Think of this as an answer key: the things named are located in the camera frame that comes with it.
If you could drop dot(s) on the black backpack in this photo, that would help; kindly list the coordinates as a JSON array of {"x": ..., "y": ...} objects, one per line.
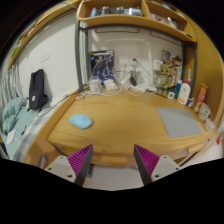
[{"x": 36, "y": 88}]

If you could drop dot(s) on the white power strip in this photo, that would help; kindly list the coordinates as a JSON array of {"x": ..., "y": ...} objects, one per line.
[{"x": 137, "y": 89}]

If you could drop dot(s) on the plaid bed sheet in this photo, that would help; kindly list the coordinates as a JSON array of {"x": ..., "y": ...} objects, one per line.
[{"x": 30, "y": 133}]

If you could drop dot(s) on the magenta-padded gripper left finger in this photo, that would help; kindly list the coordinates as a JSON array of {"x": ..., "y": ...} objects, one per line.
[{"x": 60, "y": 166}]

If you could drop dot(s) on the white red-capped lotion bottle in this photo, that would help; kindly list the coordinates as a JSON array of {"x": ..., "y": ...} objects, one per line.
[{"x": 184, "y": 95}]

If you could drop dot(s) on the grey mouse pad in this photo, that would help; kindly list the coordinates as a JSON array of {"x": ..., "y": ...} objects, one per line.
[{"x": 180, "y": 121}]

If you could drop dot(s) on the robot model kit box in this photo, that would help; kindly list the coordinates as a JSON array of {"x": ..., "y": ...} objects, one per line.
[{"x": 101, "y": 65}]

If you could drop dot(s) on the wooden shelf unit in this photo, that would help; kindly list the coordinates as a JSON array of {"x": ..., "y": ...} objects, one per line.
[{"x": 133, "y": 20}]

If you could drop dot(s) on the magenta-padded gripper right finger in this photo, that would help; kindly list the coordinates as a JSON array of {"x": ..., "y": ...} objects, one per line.
[{"x": 165, "y": 165}]

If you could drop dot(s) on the white wall socket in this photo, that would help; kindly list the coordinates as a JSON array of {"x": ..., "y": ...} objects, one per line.
[{"x": 123, "y": 60}]

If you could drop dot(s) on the clear domed plastic container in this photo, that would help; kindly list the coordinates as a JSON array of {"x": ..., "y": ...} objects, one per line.
[{"x": 94, "y": 85}]

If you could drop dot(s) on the white charger block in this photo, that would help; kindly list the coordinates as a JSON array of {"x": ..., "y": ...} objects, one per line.
[{"x": 109, "y": 84}]

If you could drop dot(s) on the brown tree creature figurine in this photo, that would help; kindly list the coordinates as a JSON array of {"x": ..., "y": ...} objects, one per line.
[{"x": 165, "y": 78}]

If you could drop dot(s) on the black charger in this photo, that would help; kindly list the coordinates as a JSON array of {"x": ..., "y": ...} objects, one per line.
[{"x": 133, "y": 81}]

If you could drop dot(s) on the light blue computer mouse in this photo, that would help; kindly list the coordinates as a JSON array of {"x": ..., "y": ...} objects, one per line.
[{"x": 81, "y": 121}]

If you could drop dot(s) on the teal blanket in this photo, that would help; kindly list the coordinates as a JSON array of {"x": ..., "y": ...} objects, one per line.
[{"x": 11, "y": 111}]

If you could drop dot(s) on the dark white-topped spray bottle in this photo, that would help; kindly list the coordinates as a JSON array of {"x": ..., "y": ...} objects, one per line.
[{"x": 188, "y": 75}]

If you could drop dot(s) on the white mug with face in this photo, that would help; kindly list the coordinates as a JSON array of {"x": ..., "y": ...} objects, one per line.
[{"x": 204, "y": 111}]

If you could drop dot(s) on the small white cube clock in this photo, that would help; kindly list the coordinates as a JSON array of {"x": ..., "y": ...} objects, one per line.
[{"x": 171, "y": 95}]

